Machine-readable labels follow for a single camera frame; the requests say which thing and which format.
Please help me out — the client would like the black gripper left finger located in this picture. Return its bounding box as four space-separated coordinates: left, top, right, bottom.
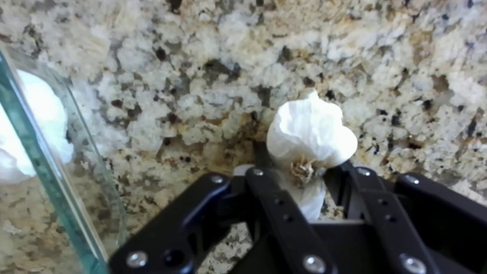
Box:
109 166 340 274

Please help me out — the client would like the rectangular glass dish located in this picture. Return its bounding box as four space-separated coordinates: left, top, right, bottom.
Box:
0 43 130 274

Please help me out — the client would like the white garlic clove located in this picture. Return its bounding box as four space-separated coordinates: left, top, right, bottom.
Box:
0 69 77 186
265 90 360 223

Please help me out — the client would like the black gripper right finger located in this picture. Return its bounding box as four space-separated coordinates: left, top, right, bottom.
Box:
325 160 487 274

